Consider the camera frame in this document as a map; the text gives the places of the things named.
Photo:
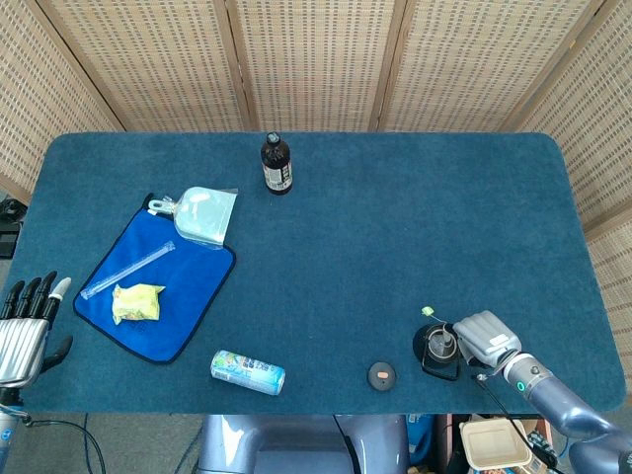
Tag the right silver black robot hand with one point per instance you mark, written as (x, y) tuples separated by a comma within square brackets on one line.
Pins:
[(486, 338)]

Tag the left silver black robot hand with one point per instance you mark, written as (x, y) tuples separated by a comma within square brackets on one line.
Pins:
[(20, 343)]

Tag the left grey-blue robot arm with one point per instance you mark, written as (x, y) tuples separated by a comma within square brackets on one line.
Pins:
[(6, 442)]

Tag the black teapot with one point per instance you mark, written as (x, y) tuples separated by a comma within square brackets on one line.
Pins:
[(419, 343)]

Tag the small black round lid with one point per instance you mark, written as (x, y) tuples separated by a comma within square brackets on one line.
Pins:
[(381, 376)]

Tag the light blue dustpan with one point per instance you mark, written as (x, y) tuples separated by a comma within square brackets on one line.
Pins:
[(205, 217)]

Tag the dark glass bottle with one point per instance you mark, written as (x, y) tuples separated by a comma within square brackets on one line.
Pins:
[(276, 168)]

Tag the beige takeaway food box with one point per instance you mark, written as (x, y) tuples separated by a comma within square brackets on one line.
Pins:
[(494, 444)]

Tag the black equipment on floor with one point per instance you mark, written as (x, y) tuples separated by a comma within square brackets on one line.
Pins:
[(10, 232)]

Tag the blue package under table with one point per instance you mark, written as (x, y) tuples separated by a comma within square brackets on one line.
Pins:
[(419, 437)]

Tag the yellow-green snack packet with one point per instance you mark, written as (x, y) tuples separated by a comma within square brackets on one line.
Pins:
[(138, 303)]

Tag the wrapped clear drinking straw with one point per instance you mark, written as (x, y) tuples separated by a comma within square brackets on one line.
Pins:
[(128, 269)]

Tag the teal table carpet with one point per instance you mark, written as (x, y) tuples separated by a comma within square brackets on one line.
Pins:
[(370, 237)]

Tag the blue microfibre cloth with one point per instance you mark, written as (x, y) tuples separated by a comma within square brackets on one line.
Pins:
[(187, 291)]

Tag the grey-blue robot torso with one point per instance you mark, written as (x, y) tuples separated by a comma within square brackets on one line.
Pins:
[(296, 444)]

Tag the light blue drink can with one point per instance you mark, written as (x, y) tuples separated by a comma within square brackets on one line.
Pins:
[(247, 372)]

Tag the woven wicker folding screen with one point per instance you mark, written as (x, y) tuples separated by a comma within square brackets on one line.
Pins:
[(316, 59)]

